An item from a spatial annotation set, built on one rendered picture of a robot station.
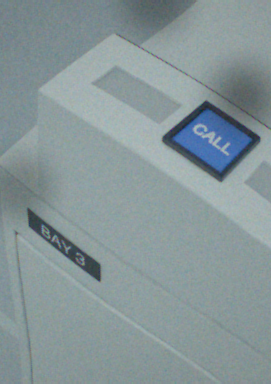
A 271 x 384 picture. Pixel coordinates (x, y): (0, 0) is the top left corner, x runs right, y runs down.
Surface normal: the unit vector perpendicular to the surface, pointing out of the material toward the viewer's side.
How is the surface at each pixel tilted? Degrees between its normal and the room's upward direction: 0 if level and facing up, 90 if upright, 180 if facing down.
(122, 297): 90
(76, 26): 0
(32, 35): 0
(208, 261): 90
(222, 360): 90
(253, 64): 0
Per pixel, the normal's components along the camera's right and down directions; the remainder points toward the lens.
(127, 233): -0.65, 0.59
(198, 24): 0.04, -0.61
